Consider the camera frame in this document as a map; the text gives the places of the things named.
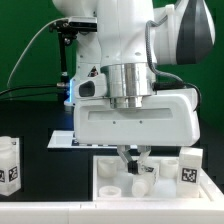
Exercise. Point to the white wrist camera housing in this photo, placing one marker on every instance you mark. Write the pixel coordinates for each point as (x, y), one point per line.
(92, 87)

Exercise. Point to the white square table top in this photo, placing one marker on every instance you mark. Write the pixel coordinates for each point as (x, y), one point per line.
(165, 180)

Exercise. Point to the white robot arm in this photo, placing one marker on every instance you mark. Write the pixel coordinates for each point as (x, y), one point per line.
(121, 96)

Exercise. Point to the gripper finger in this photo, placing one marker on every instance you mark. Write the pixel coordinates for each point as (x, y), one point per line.
(123, 152)
(144, 152)

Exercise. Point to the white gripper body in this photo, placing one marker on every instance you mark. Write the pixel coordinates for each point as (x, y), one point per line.
(163, 120)

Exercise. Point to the white sheet with tags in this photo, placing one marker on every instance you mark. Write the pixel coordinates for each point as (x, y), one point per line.
(66, 140)

